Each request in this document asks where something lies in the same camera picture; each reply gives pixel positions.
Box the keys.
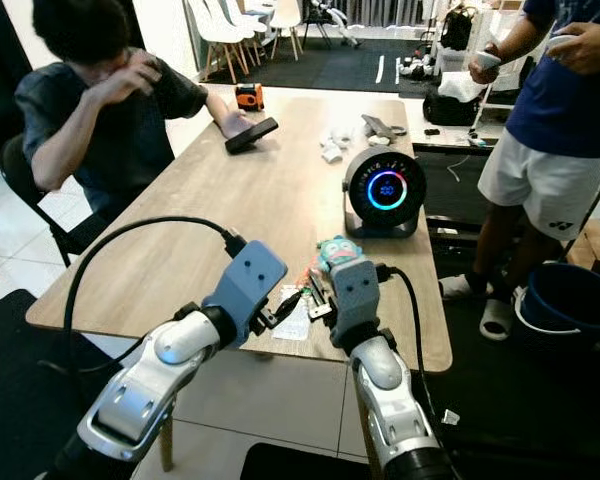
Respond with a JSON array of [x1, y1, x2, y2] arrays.
[[295, 265, 329, 293]]

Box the white paper card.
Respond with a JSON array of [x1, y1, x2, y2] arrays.
[[274, 290, 313, 342]]

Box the teal plush toy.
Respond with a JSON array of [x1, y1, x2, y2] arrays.
[[315, 235, 365, 276]]

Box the wooden table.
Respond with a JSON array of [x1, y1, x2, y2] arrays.
[[25, 88, 454, 374]]

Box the crumpled white tissue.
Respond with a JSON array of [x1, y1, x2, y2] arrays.
[[319, 127, 354, 164]]

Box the black phone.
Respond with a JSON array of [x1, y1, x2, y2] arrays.
[[224, 116, 280, 155]]

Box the grey slipper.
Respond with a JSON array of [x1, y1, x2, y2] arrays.
[[479, 296, 517, 342]]

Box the grey hand tool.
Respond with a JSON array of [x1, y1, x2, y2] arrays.
[[361, 114, 407, 142]]

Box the orange tape measure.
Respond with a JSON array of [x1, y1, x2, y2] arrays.
[[234, 84, 265, 112]]

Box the black bag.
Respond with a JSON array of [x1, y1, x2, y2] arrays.
[[421, 85, 482, 127]]

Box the dark rug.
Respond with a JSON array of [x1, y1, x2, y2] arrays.
[[218, 37, 436, 94]]

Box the blue bucket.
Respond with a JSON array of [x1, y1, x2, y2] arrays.
[[511, 262, 600, 353]]

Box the white cloth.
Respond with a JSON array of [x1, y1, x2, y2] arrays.
[[434, 70, 487, 104]]

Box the seated person in grey shirt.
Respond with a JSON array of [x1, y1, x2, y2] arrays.
[[14, 0, 247, 219]]

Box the black floor mat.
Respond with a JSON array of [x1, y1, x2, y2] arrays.
[[0, 289, 83, 480]]

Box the white chair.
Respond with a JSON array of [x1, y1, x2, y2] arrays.
[[185, 0, 246, 83]]

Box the black chair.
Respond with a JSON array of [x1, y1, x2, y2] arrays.
[[0, 134, 103, 269]]

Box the white handheld controller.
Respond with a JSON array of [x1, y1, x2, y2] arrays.
[[546, 33, 583, 53], [473, 49, 504, 70]]

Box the black backpack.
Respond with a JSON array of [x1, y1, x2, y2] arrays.
[[439, 5, 482, 52]]

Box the standing person in blue shirt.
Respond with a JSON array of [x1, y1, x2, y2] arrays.
[[438, 0, 600, 336]]

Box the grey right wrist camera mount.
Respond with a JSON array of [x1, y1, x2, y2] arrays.
[[330, 258, 383, 348]]

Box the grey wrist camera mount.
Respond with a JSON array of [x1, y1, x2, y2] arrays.
[[203, 240, 289, 336], [330, 258, 383, 348]]

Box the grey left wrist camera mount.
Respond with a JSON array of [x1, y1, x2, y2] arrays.
[[203, 240, 289, 336]]

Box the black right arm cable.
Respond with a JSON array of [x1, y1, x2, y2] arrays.
[[378, 264, 433, 403]]

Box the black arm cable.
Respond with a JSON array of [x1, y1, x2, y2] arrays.
[[62, 214, 247, 373], [378, 264, 433, 403]]

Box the round black fan glowing ring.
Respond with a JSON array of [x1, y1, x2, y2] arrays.
[[342, 147, 429, 240]]

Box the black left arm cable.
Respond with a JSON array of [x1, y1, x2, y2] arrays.
[[62, 214, 247, 373]]

